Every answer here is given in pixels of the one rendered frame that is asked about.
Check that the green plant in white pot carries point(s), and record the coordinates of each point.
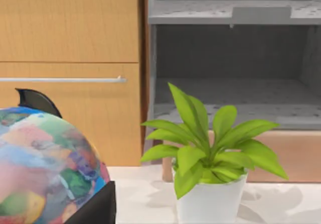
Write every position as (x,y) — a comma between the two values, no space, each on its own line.
(208,199)

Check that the wooden cupboard door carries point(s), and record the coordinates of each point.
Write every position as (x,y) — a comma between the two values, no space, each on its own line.
(67,20)

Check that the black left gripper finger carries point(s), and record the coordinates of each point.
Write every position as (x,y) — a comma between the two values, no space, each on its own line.
(102,209)

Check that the wooden cupboard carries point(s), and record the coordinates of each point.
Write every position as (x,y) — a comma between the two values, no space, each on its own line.
(143,58)

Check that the grey pierced shelf cabinet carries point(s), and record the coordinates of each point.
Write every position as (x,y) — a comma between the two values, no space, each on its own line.
(225,58)

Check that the colourful globe with black mount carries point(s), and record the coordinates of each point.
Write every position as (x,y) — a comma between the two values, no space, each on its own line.
(42,163)

